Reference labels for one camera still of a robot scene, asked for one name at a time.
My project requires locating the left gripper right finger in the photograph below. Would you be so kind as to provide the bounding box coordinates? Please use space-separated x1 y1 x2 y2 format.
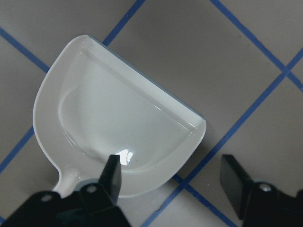
220 154 255 220

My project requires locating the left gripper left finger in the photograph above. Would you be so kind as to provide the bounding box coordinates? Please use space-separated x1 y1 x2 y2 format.
79 155 122 208

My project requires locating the white plastic dustpan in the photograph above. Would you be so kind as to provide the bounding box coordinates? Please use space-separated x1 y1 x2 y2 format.
33 35 206 198

